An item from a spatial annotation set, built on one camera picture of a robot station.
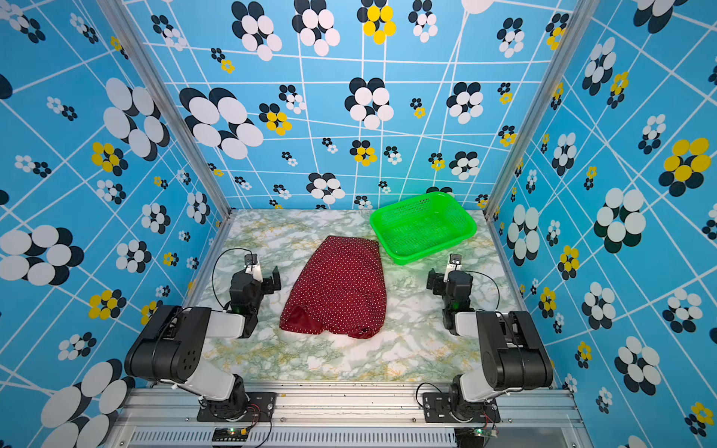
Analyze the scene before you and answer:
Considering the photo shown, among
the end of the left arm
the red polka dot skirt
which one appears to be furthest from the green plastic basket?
the end of the left arm

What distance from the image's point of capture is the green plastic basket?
1.11 metres

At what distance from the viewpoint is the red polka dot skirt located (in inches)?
34.8

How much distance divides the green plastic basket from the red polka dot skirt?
0.12m

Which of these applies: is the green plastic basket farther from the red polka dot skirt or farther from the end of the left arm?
the end of the left arm
